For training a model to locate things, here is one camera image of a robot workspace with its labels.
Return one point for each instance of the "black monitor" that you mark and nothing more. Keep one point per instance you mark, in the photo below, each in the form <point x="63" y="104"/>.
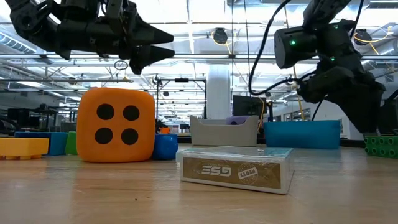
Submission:
<point x="245" y="105"/>

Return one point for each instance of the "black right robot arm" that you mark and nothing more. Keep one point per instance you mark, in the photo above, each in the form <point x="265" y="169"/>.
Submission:
<point x="295" y="46"/>

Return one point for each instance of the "mint flat toy plate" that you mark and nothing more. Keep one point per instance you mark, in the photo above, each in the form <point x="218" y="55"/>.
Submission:
<point x="178" y="155"/>

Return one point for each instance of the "green toy block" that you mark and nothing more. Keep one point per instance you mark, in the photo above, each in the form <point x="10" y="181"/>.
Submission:
<point x="71" y="143"/>

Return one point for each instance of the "blue toy block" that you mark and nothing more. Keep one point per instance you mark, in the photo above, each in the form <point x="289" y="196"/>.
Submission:
<point x="164" y="147"/>
<point x="57" y="143"/>

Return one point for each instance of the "gold playing card box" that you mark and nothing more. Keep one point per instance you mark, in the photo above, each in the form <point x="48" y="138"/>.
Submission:
<point x="233" y="172"/>

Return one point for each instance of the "green studded toy brick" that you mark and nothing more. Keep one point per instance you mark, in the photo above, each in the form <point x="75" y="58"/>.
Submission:
<point x="381" y="146"/>

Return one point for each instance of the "orange foam die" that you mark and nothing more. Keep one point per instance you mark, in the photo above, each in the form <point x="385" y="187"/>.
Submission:
<point x="116" y="93"/>

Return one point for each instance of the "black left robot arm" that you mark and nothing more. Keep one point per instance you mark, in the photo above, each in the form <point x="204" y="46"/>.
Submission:
<point x="37" y="28"/>

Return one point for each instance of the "grey plastic bin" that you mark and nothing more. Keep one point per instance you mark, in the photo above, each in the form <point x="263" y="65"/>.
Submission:
<point x="217" y="135"/>

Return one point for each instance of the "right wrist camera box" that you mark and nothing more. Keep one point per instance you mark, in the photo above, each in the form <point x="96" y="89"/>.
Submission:
<point x="312" y="90"/>

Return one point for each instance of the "yellow flat toy plate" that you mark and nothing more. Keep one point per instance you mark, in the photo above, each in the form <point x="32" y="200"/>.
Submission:
<point x="23" y="146"/>

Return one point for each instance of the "purple foam die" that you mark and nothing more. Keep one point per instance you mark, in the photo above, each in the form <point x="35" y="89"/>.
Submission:
<point x="236" y="119"/>

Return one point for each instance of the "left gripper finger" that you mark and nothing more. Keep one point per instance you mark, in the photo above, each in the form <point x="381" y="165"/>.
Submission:
<point x="149" y="35"/>
<point x="146" y="57"/>

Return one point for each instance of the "black gantry frame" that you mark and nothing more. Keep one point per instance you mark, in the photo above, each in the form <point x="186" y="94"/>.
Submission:
<point x="182" y="80"/>

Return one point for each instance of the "black curved stand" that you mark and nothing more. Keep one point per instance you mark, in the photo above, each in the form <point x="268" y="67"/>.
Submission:
<point x="390" y="118"/>

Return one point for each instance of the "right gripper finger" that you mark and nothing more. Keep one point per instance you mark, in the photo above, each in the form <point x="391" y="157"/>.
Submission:
<point x="363" y="115"/>

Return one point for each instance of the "teal plastic bin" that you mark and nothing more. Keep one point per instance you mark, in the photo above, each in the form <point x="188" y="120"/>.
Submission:
<point x="301" y="133"/>

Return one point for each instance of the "white building column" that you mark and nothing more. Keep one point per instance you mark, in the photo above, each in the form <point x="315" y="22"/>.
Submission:
<point x="217" y="99"/>

